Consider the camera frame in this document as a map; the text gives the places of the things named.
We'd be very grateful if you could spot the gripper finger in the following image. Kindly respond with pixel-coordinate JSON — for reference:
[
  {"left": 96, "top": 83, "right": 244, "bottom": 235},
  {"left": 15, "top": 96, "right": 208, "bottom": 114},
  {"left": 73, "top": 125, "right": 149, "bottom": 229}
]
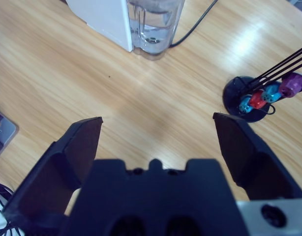
[
  {"left": 3, "top": 117, "right": 104, "bottom": 222},
  {"left": 212, "top": 112, "right": 302, "bottom": 201}
]

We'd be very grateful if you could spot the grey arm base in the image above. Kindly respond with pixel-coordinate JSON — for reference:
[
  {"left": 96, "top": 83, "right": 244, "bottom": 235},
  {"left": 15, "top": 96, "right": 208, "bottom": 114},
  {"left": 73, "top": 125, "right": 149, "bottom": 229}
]
[{"left": 0, "top": 107, "right": 19, "bottom": 163}]

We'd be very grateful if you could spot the teal coffee capsule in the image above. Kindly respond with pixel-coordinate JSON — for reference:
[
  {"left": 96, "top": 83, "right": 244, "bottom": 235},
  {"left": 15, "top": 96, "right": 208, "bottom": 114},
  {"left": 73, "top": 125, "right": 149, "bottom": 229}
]
[
  {"left": 239, "top": 97, "right": 252, "bottom": 114},
  {"left": 261, "top": 83, "right": 282, "bottom": 103}
]

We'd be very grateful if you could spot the red coffee capsule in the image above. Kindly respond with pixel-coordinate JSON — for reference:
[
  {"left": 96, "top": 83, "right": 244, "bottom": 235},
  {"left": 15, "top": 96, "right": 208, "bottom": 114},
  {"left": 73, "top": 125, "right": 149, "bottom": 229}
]
[{"left": 249, "top": 90, "right": 267, "bottom": 109}]

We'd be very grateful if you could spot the purple coffee capsule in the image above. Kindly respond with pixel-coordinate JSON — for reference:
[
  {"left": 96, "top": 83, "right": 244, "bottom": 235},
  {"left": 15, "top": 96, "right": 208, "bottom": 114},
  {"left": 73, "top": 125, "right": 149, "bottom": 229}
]
[{"left": 278, "top": 72, "right": 302, "bottom": 99}]

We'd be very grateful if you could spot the white capsule coffee machine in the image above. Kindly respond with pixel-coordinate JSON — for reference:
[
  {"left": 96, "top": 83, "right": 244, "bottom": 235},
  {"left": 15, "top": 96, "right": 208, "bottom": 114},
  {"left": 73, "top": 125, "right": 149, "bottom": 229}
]
[{"left": 64, "top": 0, "right": 134, "bottom": 53}]

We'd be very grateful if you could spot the black capsule holder stand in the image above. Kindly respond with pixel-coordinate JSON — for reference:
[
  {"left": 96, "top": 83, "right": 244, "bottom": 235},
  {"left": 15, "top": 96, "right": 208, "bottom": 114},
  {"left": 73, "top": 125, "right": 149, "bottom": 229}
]
[{"left": 222, "top": 43, "right": 302, "bottom": 123}]

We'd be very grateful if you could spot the clear water tank grey lid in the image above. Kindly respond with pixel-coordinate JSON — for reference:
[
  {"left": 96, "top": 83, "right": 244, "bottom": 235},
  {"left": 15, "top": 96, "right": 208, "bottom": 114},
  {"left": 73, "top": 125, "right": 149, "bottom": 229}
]
[{"left": 127, "top": 0, "right": 186, "bottom": 61}]

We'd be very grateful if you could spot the black base cable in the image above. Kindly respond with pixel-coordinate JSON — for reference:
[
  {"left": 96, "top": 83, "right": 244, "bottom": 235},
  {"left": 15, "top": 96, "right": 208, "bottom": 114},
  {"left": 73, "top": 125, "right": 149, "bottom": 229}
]
[{"left": 0, "top": 178, "right": 19, "bottom": 236}]

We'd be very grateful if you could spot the black machine power cable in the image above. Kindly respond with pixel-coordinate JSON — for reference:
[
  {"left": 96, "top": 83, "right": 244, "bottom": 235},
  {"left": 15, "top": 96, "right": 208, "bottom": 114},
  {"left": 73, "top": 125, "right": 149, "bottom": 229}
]
[{"left": 170, "top": 0, "right": 219, "bottom": 47}]

